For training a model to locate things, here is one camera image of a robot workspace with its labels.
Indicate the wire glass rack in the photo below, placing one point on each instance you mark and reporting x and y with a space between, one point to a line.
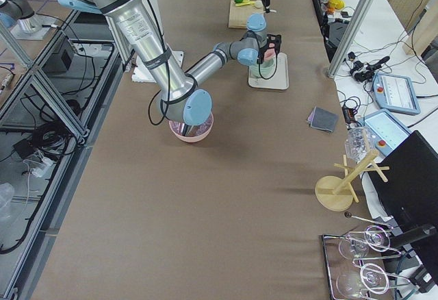
354 262

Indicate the yellow plastic spoon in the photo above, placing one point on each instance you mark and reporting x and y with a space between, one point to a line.
245 3

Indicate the black monitor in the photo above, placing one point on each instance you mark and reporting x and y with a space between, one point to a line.
410 192

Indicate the small pink bowl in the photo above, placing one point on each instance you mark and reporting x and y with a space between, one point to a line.
269 54

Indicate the wooden mug tree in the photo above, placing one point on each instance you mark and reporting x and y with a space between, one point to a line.
337 194

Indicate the blue teach pendant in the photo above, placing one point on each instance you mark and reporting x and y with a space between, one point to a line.
395 93
387 132

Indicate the metal ice scoop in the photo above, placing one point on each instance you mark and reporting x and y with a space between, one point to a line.
188 130

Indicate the bamboo cutting board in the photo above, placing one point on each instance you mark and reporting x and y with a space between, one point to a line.
238 15

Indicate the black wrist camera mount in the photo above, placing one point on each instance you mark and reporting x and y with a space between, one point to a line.
274 42

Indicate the blue teach pendant far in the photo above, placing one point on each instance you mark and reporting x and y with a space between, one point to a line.
395 93

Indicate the green bowl stack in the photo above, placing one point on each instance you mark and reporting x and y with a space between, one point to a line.
264 71

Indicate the wine glass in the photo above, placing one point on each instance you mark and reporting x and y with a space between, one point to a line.
357 244
364 283

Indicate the aluminium frame post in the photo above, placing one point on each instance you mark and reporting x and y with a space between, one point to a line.
360 13

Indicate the blue teach pendant near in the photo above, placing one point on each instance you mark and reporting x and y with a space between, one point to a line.
387 132

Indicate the clear glass mug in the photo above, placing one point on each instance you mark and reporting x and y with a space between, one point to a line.
358 143

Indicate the wine glass upper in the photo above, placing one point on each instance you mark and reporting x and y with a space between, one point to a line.
357 244

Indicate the wine glass lower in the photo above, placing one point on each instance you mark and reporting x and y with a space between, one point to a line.
364 283

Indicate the cream rabbit tray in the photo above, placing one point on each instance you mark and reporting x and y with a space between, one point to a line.
280 79

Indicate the grey folded cloth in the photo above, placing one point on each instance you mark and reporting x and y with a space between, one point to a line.
322 120

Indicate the large pink ice bowl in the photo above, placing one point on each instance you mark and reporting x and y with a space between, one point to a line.
202 132

